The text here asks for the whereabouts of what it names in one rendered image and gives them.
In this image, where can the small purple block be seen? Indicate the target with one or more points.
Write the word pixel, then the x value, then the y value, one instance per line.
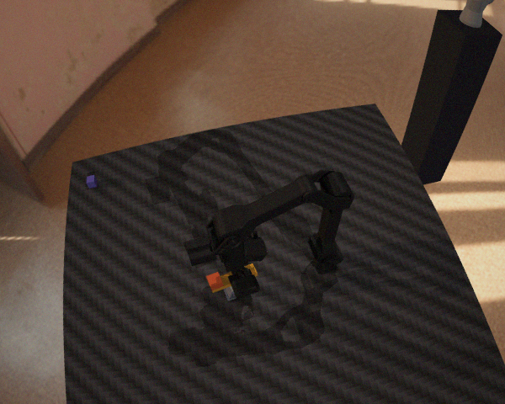
pixel 91 181

